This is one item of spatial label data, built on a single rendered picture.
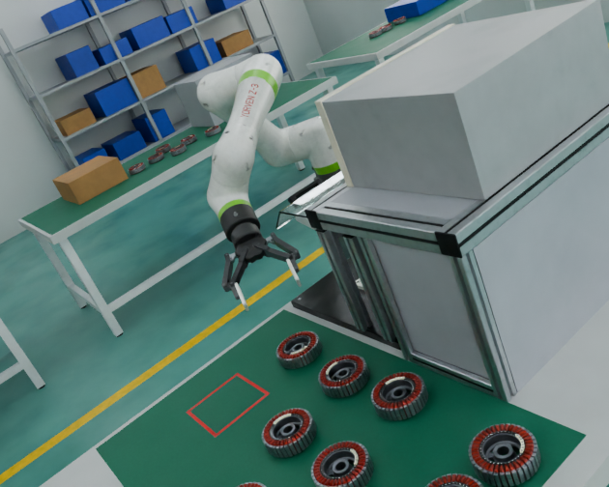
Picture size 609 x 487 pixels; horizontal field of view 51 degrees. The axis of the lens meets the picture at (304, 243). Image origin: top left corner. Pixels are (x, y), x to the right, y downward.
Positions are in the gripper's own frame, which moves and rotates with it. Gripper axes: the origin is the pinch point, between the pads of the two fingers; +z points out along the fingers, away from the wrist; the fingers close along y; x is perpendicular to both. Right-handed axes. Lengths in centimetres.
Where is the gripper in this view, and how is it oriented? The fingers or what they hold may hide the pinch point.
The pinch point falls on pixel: (271, 292)
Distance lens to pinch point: 152.3
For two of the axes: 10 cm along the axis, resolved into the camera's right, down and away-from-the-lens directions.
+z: 3.7, 7.0, -6.1
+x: -2.0, -5.8, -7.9
